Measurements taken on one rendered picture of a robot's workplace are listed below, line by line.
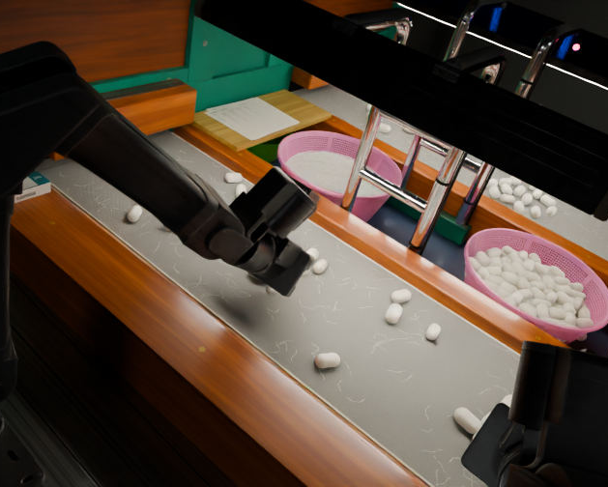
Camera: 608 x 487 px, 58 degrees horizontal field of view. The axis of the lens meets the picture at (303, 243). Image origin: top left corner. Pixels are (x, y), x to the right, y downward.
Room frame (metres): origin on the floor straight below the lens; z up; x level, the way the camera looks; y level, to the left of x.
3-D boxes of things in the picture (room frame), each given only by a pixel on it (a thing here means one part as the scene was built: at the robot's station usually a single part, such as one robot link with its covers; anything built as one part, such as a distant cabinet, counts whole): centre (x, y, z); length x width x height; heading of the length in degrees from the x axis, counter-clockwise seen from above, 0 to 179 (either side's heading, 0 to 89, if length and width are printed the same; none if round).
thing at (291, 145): (1.03, -0.03, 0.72); 0.27 x 0.27 x 0.10
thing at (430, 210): (0.77, -0.09, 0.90); 0.20 x 0.19 x 0.45; 61
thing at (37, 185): (0.66, 0.43, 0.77); 0.06 x 0.04 x 0.02; 151
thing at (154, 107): (0.86, 0.37, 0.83); 0.30 x 0.06 x 0.07; 151
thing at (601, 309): (0.82, -0.41, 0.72); 0.27 x 0.27 x 0.10
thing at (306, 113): (1.14, 0.16, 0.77); 0.33 x 0.15 x 0.01; 151
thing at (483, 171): (1.12, -0.28, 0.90); 0.20 x 0.19 x 0.45; 61
